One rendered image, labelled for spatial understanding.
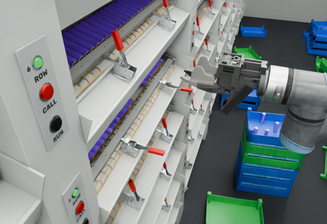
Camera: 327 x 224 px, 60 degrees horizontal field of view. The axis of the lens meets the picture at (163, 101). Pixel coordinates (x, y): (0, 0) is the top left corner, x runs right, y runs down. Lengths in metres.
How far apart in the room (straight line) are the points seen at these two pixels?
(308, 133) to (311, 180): 1.29
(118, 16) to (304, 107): 0.48
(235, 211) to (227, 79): 1.14
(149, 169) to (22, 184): 0.57
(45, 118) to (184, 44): 0.69
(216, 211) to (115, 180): 1.18
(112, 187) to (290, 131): 0.46
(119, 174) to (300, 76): 0.46
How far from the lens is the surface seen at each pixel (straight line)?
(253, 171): 1.73
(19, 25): 0.28
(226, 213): 1.74
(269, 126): 1.69
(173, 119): 1.06
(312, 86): 0.72
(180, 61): 0.98
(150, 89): 0.80
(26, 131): 0.31
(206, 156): 2.00
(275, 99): 0.73
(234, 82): 0.72
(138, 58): 0.60
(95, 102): 0.47
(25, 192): 0.37
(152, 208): 1.05
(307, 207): 1.91
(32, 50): 0.29
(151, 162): 0.90
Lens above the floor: 1.43
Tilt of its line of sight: 35 degrees down
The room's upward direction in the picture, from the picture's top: straight up
